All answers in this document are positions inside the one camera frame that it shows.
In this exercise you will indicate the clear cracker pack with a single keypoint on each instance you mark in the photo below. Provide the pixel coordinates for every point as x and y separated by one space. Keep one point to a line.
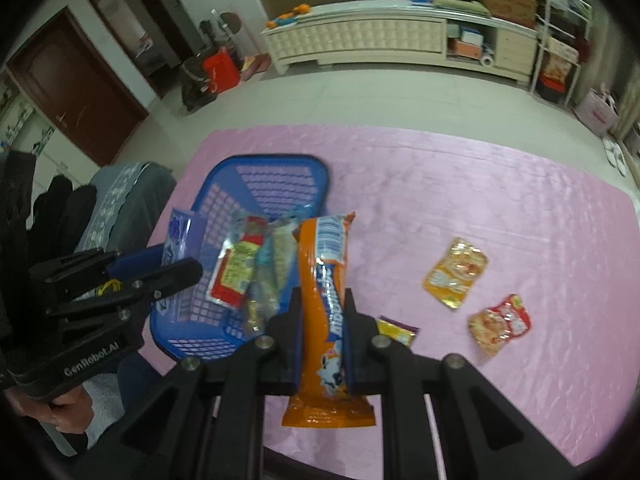
273 266

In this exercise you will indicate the pink quilted cloth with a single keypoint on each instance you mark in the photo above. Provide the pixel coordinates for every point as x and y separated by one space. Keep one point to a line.
528 268

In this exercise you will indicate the person's left hand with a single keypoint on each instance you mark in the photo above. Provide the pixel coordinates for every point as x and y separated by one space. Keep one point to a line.
71 413

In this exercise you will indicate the cream tv cabinet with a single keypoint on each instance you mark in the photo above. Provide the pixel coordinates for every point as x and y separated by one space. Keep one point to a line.
401 32

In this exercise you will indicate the small purple yellow packet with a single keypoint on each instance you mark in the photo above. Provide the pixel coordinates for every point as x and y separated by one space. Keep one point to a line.
403 333

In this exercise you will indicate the grey lace-trimmed cushion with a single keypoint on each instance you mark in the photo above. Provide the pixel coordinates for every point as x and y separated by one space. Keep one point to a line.
129 200

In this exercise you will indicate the red small snack pouch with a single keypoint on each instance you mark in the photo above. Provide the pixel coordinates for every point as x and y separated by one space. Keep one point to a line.
492 328

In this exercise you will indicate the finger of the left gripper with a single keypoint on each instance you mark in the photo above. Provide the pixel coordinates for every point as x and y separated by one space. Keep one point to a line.
136 296
79 275

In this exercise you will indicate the blue plastic basket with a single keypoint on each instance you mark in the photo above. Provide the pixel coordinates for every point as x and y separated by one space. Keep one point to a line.
271 186

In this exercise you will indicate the blue doublemint gum pack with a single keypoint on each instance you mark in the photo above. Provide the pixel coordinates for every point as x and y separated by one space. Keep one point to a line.
184 239

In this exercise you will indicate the yellow noodle snack pouch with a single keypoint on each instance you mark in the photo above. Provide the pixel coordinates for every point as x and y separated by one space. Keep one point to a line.
450 280

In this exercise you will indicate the red yellow snack pouch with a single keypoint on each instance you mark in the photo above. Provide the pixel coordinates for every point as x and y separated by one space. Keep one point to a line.
236 262

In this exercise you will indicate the pink shopping bag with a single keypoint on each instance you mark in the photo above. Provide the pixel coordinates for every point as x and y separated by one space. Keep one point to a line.
597 112

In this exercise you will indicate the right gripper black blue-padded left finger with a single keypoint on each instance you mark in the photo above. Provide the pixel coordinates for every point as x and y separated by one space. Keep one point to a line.
205 420

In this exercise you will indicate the red bag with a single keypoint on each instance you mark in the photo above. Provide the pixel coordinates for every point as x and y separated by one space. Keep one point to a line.
221 72

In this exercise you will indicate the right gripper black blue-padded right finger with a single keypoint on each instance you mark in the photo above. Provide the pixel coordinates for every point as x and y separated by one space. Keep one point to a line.
442 418

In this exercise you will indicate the white metal shelf rack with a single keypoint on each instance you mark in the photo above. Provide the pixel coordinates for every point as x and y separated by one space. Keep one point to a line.
563 30

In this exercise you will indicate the cardboard box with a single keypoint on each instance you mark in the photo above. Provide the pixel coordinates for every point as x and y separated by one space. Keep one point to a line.
521 12

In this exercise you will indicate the brown wooden door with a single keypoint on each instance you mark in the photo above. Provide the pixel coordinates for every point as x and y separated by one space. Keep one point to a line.
64 75

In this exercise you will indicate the orange long snack bag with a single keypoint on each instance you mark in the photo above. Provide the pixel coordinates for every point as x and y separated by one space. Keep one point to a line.
322 400

